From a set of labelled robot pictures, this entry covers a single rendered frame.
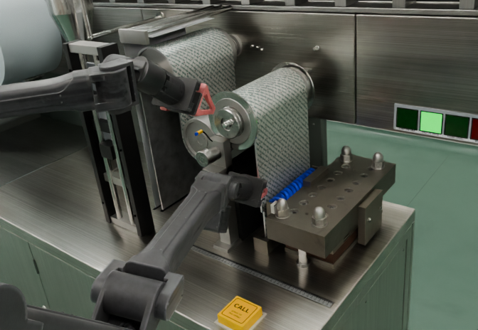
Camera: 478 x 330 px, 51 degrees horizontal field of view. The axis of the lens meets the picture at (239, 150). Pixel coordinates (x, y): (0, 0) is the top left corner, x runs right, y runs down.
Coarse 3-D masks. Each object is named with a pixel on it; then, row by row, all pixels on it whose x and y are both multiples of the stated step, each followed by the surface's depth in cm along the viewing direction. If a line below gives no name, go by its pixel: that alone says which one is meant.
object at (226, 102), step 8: (296, 72) 132; (304, 80) 131; (216, 104) 119; (224, 104) 117; (232, 104) 115; (240, 112) 115; (248, 120) 114; (216, 128) 122; (248, 128) 115; (240, 136) 118; (248, 136) 116
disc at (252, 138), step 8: (216, 96) 118; (224, 96) 116; (232, 96) 115; (240, 96) 113; (240, 104) 114; (248, 104) 113; (248, 112) 114; (256, 120) 113; (256, 128) 114; (256, 136) 115; (232, 144) 121; (240, 144) 119; (248, 144) 118
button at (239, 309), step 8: (232, 304) 108; (240, 304) 108; (248, 304) 108; (256, 304) 108; (224, 312) 106; (232, 312) 106; (240, 312) 106; (248, 312) 106; (256, 312) 106; (224, 320) 105; (232, 320) 104; (240, 320) 104; (248, 320) 104; (256, 320) 106; (232, 328) 105; (240, 328) 103; (248, 328) 104
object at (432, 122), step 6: (426, 114) 122; (432, 114) 121; (438, 114) 120; (426, 120) 123; (432, 120) 121; (438, 120) 121; (420, 126) 124; (426, 126) 123; (432, 126) 122; (438, 126) 121; (438, 132) 122
